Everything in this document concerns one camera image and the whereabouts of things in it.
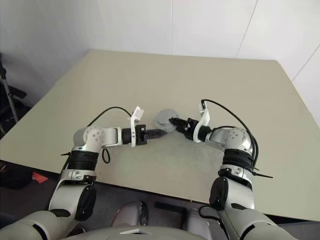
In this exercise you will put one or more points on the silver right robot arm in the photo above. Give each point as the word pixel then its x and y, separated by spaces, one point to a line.
pixel 235 137

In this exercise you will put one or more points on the grey rounded shape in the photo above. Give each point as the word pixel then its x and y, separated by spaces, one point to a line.
pixel 130 212

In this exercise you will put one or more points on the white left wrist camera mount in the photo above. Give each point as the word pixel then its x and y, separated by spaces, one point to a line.
pixel 136 115

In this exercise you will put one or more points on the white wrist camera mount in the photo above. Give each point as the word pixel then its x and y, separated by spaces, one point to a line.
pixel 203 117
pixel 136 115

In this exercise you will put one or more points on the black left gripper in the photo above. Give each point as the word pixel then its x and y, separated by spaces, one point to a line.
pixel 142 135

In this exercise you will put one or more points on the silver finned rotor disc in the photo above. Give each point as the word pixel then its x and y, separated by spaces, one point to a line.
pixel 165 116

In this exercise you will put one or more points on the silver robot torso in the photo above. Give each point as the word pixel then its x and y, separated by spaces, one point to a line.
pixel 175 233

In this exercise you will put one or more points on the red flat object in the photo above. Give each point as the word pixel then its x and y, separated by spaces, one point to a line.
pixel 39 177

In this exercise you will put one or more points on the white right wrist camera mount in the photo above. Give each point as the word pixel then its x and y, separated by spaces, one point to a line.
pixel 203 117

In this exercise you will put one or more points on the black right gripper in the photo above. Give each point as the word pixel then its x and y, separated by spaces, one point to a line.
pixel 192 127

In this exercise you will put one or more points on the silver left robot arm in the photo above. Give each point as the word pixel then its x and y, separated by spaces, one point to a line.
pixel 97 137

